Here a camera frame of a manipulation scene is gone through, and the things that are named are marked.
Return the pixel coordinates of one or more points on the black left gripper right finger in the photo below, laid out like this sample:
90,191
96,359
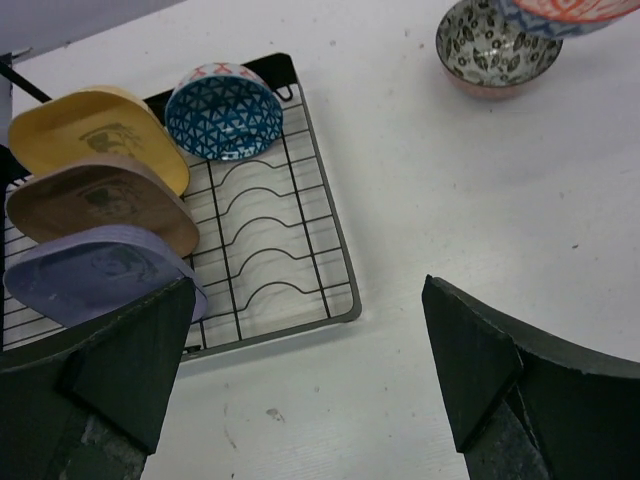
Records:
524,404

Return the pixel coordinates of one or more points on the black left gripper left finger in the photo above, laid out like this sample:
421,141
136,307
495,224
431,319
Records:
90,401

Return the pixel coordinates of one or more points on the purple plastic plate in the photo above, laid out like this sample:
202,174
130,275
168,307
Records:
84,275

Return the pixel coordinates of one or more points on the blue triangle pattern bowl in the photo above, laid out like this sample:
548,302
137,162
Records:
223,112

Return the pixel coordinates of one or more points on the red floral bowl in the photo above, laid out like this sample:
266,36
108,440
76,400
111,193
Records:
488,56

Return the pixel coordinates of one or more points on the red-inside blue-outside bowl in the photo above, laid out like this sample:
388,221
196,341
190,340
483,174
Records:
563,19

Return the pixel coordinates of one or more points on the brown plastic plate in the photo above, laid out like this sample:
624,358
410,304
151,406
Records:
99,190

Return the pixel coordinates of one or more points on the yellow plastic plate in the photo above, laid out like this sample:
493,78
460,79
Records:
96,120

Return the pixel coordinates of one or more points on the black wire dish rack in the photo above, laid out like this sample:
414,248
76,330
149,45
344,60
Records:
272,256

